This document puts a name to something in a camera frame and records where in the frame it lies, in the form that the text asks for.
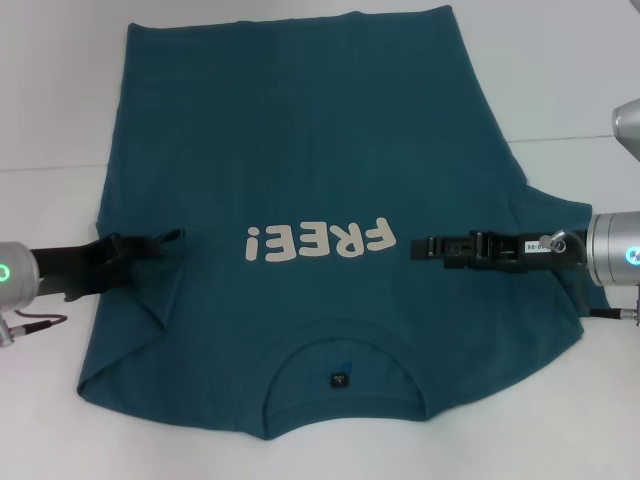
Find teal t-shirt with FREE print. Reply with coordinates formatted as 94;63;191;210
77;4;615;441

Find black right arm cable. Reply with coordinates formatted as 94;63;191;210
542;227;640;326

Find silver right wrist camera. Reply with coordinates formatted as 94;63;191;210
612;97;640;161

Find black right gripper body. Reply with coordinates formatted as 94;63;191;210
470;228;591;274

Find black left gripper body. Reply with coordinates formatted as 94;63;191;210
29;233;146;301

